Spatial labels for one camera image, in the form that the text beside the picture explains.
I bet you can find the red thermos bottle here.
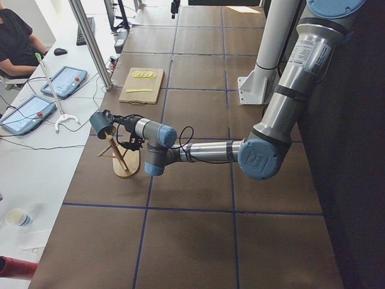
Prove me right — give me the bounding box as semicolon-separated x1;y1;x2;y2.
1;256;38;280

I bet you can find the white reacher grabber stick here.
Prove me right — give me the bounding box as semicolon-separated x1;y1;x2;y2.
35;52;81;134

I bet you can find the seated person black shirt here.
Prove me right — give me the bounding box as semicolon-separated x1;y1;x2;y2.
1;7;49;78

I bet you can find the black computer mouse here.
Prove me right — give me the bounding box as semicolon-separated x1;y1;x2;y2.
54;48;67;56

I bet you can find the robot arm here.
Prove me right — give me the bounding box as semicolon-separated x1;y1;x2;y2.
108;1;364;180

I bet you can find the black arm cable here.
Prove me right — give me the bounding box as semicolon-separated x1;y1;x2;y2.
115;114;241;165

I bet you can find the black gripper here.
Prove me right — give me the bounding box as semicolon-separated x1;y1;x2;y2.
112;114;137;132

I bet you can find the dark blue mug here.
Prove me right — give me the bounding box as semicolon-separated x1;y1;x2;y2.
90;110;116;140

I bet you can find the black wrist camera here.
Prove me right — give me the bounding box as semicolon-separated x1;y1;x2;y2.
119;136;145;151
170;0;180;19

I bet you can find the yellow plastic knife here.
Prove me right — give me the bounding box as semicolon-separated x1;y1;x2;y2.
125;89;153;93

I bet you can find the teach pendant tablet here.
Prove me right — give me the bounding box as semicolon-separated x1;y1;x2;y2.
50;66;88;99
1;95;57;135

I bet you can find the white blue paper cup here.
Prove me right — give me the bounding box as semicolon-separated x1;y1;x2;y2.
5;208;32;226

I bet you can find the black keyboard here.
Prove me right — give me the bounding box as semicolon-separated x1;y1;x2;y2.
76;16;96;46

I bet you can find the near teach pendant tablet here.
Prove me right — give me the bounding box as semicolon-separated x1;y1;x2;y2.
1;95;57;135

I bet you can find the wooden cutting board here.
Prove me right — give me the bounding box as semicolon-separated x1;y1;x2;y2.
119;67;164;105

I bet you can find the aluminium frame post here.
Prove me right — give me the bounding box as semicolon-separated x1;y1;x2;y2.
69;0;113;91

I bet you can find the far teach pendant tablet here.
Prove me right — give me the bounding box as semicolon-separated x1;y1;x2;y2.
50;66;88;99

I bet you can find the wooden cup storage rack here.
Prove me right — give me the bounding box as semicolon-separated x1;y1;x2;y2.
97;134;140;179

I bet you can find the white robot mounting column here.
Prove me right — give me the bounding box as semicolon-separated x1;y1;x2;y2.
238;0;301;105

